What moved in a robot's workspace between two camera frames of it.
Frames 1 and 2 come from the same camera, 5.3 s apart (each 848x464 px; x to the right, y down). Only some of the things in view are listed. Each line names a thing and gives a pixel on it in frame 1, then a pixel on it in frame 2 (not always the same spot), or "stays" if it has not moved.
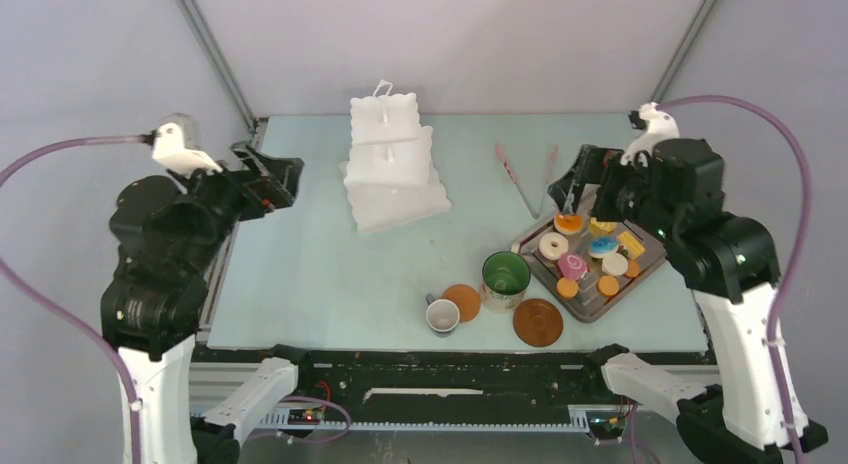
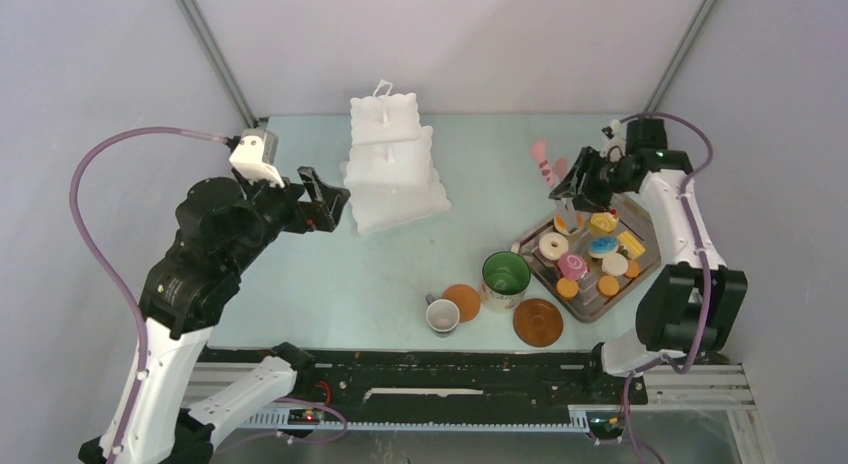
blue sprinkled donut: (600, 246) stays
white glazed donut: (552, 245) stays
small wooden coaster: (467, 299) stays
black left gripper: (271, 182) -> (304, 218)
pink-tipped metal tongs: (522, 196) -> (555, 171)
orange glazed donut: (569, 224) stays
